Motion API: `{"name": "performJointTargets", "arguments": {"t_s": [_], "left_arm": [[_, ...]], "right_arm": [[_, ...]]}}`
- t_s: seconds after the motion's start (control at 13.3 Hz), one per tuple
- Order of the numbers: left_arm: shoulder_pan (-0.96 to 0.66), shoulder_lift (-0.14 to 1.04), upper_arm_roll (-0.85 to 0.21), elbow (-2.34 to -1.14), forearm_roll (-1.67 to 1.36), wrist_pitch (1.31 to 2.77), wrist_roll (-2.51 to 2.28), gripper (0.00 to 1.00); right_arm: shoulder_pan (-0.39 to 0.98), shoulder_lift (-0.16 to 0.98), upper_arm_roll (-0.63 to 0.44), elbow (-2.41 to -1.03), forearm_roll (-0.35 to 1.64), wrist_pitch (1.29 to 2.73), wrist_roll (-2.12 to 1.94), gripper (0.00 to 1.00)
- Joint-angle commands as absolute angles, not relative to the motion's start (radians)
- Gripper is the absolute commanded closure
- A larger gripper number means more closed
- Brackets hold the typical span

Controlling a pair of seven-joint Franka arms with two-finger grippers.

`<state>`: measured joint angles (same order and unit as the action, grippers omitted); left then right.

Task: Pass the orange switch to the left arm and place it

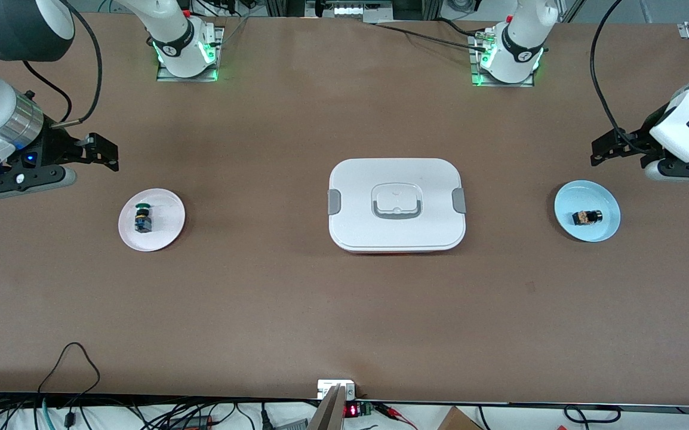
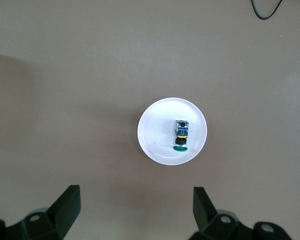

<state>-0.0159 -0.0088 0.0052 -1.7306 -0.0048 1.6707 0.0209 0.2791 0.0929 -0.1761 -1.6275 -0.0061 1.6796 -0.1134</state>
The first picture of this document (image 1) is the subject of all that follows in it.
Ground small white connector box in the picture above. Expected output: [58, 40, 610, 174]
[317, 380, 357, 401]

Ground light blue round plate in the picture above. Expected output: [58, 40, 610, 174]
[554, 180, 622, 243]

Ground white round plate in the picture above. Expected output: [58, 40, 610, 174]
[118, 189, 186, 252]

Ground white lit panel device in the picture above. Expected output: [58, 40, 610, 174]
[333, 4, 394, 18]

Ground brown cardboard piece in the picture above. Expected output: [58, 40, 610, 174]
[437, 406, 484, 430]

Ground red clip leads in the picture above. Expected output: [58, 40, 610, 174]
[379, 403, 419, 430]

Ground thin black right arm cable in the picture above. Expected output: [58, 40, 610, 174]
[22, 60, 74, 124]

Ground green push button switch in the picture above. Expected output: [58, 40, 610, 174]
[134, 202, 153, 234]

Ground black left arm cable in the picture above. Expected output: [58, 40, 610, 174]
[589, 0, 650, 153]

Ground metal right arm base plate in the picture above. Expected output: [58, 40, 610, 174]
[156, 27, 224, 82]

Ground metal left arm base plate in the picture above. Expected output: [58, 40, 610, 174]
[469, 30, 535, 88]

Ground thin black looped cable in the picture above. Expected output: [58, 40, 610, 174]
[37, 342, 101, 420]

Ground black cable to arm base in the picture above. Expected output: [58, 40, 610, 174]
[374, 18, 488, 51]

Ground white lidded box grey handle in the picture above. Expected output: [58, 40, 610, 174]
[328, 158, 466, 254]

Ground black flat-looped cable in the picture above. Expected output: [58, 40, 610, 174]
[564, 405, 622, 425]

